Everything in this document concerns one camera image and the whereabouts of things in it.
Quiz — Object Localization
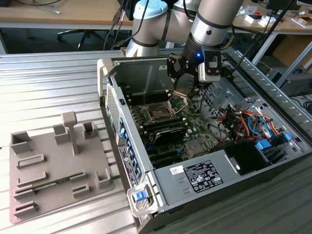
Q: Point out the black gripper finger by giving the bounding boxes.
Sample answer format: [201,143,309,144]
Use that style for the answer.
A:
[167,52,190,90]
[189,67,209,98]

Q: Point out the silver CPU plate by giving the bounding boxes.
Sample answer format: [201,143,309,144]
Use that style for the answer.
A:
[174,84,191,98]

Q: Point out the CPU socket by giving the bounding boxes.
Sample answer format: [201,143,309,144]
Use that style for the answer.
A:
[142,101,177,122]

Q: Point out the metal drive cage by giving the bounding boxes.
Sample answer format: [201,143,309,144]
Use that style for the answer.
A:
[198,55,248,117]

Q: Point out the green motherboard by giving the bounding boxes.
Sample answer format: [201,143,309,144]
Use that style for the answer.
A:
[128,91,221,169]

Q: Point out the black RAM slots bank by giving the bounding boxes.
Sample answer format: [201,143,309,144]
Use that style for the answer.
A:
[140,116,188,134]
[125,82,173,107]

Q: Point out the black graphics card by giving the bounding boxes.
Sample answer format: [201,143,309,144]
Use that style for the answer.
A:
[153,127,188,146]

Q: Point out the silver chipset heatsink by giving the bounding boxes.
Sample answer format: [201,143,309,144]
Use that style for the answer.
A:
[184,140,207,157]

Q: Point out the small white box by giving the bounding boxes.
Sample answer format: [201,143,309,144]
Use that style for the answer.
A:
[244,14,259,25]

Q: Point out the open grey PC case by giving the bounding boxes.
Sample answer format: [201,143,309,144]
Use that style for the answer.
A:
[97,50,312,234]

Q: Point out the black expansion slots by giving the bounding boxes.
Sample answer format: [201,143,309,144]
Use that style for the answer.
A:
[145,145,185,169]

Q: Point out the black slanted pole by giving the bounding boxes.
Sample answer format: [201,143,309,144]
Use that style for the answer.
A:
[250,0,294,60]

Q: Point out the white handwritten sticker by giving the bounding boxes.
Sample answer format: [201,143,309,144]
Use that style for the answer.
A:
[169,165,184,175]

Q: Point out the blue disk carrier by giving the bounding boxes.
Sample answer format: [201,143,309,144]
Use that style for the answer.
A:
[254,138,272,152]

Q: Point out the black plastic shroud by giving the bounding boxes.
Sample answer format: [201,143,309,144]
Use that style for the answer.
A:
[214,140,272,176]

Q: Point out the black power supply label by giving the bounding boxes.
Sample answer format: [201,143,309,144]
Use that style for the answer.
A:
[183,159,224,194]

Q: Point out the black monitor base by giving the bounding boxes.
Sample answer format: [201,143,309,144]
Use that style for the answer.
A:
[265,0,300,10]

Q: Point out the black office chair base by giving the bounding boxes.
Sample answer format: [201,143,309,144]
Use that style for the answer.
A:
[57,29,105,51]

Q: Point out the grey computer on floor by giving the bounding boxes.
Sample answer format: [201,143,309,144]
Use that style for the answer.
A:
[268,67,312,97]

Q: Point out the brown cardboard box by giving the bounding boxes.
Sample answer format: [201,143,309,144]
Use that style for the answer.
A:
[272,34,312,68]

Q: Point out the grey power supply unit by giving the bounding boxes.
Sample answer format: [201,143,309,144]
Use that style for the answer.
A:
[154,149,243,206]

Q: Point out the small open cardboard box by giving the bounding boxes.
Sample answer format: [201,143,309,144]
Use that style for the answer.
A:
[295,17,310,28]

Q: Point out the long wooden desk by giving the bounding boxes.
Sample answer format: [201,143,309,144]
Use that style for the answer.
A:
[0,0,312,35]

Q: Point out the blue case latch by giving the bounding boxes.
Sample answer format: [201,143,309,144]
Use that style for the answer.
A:
[133,191,147,202]

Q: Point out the grey parts rack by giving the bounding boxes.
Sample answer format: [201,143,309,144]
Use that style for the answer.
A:
[9,111,116,225]

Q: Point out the green RAM stick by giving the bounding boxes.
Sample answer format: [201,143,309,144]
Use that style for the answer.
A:
[33,177,72,190]

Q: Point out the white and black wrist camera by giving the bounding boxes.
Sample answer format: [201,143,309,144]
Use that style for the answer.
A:
[198,50,223,83]

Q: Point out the coloured power wire bundle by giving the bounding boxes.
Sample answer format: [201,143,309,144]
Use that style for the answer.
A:
[217,107,285,142]

